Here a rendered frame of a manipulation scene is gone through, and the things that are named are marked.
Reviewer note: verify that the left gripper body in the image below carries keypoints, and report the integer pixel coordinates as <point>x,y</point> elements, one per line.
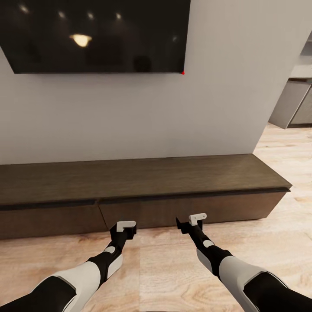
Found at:
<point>126,234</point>

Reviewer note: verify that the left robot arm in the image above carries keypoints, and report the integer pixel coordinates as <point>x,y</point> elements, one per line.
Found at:
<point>70,290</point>

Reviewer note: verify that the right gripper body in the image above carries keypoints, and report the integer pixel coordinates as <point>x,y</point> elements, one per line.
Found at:
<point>187,228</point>

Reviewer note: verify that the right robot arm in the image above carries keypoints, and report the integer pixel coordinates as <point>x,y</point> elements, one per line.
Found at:
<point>255,288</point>

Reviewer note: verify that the wall mounted tv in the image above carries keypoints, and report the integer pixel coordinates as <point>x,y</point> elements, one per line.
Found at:
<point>94,36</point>

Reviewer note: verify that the dishwasher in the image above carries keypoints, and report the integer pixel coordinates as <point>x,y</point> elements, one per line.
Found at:
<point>303,115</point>

